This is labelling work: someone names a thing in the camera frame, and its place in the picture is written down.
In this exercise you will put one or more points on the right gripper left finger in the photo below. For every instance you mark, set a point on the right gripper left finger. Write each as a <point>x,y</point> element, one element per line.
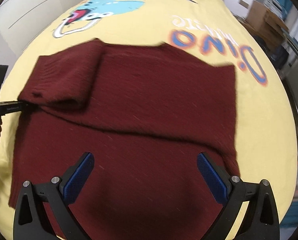
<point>31,220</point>

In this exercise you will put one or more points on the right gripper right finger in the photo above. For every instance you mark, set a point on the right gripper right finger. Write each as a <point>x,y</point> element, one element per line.
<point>261,217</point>

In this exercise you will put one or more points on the dark red knit sweater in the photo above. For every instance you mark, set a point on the dark red knit sweater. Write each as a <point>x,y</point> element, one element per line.
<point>145,113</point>

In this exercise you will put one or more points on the white wardrobe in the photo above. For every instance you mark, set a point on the white wardrobe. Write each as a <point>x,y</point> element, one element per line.
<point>22,20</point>

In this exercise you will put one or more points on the brown wooden cabinet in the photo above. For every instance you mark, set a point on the brown wooden cabinet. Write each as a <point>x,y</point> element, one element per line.
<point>262,22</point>

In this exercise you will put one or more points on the yellow dinosaur print bedsheet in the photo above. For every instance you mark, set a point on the yellow dinosaur print bedsheet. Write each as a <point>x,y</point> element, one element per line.
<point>265,137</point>

